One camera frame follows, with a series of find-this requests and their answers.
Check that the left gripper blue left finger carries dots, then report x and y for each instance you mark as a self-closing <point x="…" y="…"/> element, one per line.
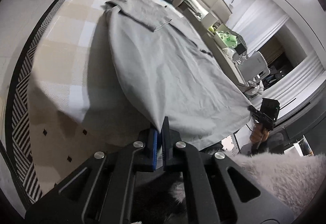
<point x="145" y="157"/>

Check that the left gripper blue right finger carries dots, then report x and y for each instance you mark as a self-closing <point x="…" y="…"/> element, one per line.
<point x="174" y="150"/>

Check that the grey cloth garment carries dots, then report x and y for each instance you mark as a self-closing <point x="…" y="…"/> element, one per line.
<point x="167" y="72"/>

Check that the right hand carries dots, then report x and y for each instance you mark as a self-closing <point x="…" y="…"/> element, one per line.
<point x="259" y="134"/>

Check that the white electric kettle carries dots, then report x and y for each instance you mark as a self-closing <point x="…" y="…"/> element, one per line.
<point x="255" y="68"/>

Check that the fluffy pink sleeve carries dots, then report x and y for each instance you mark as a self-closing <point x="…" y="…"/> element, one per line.
<point x="293" y="179"/>

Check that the beige headboard shelf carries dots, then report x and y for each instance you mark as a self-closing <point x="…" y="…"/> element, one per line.
<point x="203" y="14"/>

